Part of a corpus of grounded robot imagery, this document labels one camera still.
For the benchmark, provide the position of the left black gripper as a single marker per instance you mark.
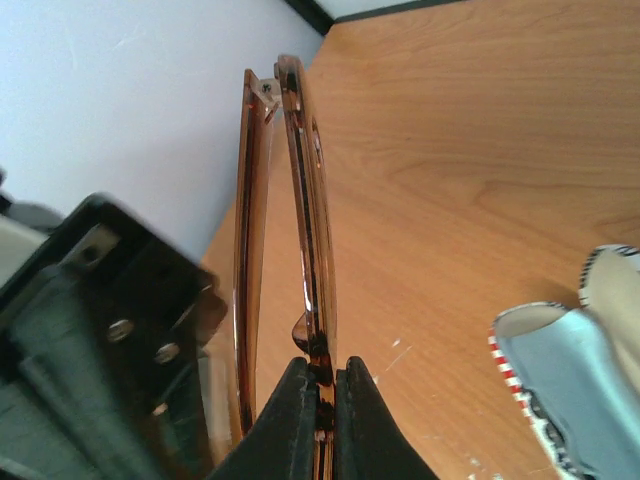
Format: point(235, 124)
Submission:
point(103, 326)

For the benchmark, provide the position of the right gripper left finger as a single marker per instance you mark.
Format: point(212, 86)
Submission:
point(280, 445)

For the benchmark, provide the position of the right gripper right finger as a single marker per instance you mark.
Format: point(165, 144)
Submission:
point(368, 442)

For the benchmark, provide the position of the brown tinted sunglasses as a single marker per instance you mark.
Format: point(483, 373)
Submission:
point(286, 92)

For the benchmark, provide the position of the light blue cleaning cloth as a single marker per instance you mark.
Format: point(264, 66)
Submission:
point(582, 409)

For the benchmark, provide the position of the flag print glasses case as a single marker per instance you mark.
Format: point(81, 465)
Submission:
point(609, 294)

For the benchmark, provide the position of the black aluminium frame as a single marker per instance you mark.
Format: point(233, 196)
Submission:
point(322, 15)

